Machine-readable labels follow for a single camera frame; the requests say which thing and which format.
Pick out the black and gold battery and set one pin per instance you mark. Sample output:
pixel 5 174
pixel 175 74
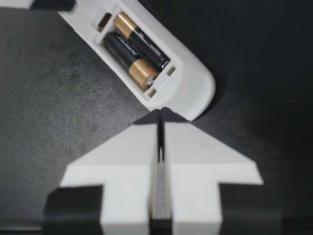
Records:
pixel 146 46
pixel 122 56

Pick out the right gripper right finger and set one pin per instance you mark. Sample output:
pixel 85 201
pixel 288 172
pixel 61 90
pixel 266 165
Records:
pixel 195 171

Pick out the white remote control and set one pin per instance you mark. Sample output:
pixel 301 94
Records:
pixel 193 80

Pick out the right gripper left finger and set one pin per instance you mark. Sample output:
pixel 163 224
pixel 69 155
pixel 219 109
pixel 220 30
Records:
pixel 122 171

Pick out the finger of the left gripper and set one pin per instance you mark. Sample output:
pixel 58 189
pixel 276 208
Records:
pixel 53 5

